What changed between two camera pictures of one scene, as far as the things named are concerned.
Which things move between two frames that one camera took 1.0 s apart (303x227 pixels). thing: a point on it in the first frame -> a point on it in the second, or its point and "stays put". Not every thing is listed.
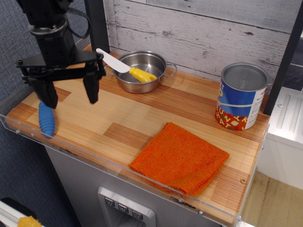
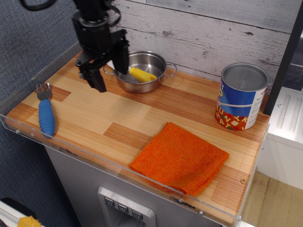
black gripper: x=60 y=60 -> x=95 y=40
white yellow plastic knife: x=111 y=63 stays put
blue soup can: x=241 y=92 stays put
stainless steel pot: x=150 y=62 stays put
